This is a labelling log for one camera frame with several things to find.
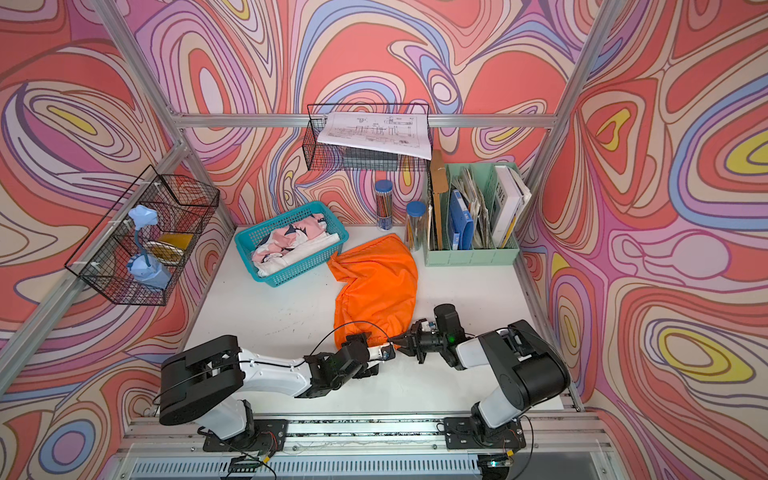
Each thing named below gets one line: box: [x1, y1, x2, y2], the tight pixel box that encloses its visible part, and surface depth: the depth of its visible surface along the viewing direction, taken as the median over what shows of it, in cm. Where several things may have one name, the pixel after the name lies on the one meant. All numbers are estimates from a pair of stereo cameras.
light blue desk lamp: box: [126, 204, 173, 289], surface depth 67 cm
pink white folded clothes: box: [252, 213, 341, 277], surface depth 110 cm
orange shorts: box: [328, 234, 419, 349], surface depth 101 cm
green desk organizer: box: [425, 162, 520, 267], surface depth 103 cm
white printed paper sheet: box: [317, 112, 432, 161], surface depth 84 cm
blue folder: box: [450, 189, 475, 250], surface depth 99 cm
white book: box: [492, 165, 532, 248], surface depth 100 cm
